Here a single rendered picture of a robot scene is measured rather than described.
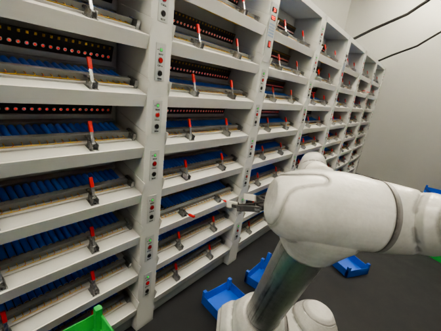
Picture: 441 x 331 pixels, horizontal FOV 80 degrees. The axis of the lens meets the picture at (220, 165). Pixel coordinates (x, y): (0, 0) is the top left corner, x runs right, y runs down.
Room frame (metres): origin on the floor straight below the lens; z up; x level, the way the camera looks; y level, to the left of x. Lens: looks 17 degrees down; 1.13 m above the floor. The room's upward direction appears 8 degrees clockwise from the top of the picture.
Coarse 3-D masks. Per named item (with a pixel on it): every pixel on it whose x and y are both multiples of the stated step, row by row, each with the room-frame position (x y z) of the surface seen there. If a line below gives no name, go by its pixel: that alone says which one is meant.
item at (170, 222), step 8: (208, 184) 1.50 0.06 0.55; (224, 184) 1.56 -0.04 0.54; (232, 184) 1.53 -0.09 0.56; (232, 192) 1.50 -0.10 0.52; (208, 200) 1.34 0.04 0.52; (232, 200) 1.46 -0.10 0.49; (192, 208) 1.22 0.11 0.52; (200, 208) 1.25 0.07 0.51; (208, 208) 1.27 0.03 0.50; (216, 208) 1.34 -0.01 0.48; (176, 216) 1.12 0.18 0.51; (200, 216) 1.24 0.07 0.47; (160, 224) 1.01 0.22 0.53; (168, 224) 1.06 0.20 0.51; (176, 224) 1.10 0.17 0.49; (160, 232) 1.03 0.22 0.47
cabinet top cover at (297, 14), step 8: (280, 0) 1.81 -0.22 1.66; (288, 0) 1.79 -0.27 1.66; (296, 0) 1.77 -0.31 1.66; (304, 0) 1.80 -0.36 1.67; (280, 8) 1.97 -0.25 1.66; (288, 8) 1.94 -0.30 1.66; (296, 8) 1.92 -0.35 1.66; (304, 8) 1.90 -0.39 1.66; (312, 8) 1.90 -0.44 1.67; (296, 16) 2.11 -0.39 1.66; (304, 16) 2.09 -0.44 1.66; (312, 16) 2.06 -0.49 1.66; (320, 16) 2.03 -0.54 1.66
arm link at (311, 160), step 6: (306, 156) 1.02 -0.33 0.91; (312, 156) 1.00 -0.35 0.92; (318, 156) 1.00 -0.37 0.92; (300, 162) 1.03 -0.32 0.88; (306, 162) 0.99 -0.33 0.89; (312, 162) 0.97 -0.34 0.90; (318, 162) 0.97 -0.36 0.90; (324, 162) 1.00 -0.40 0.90; (300, 168) 1.00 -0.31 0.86; (306, 168) 0.96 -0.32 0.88; (312, 168) 0.94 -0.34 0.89; (318, 168) 0.90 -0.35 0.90; (324, 168) 0.88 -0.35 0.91; (330, 168) 0.88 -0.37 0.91
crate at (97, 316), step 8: (96, 312) 0.58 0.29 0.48; (88, 320) 0.58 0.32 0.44; (96, 320) 0.58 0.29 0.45; (104, 320) 0.58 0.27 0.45; (72, 328) 0.55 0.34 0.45; (80, 328) 0.57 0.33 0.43; (88, 328) 0.58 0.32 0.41; (96, 328) 0.58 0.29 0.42; (104, 328) 0.58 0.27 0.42; (112, 328) 0.56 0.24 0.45
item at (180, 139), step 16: (176, 112) 1.28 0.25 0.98; (192, 112) 1.37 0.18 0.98; (208, 112) 1.47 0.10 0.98; (176, 128) 1.15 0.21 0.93; (192, 128) 1.22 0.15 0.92; (208, 128) 1.31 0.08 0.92; (224, 128) 1.42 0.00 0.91; (240, 128) 1.51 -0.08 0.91; (176, 144) 1.06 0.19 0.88; (192, 144) 1.14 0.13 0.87; (208, 144) 1.23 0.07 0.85; (224, 144) 1.34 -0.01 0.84
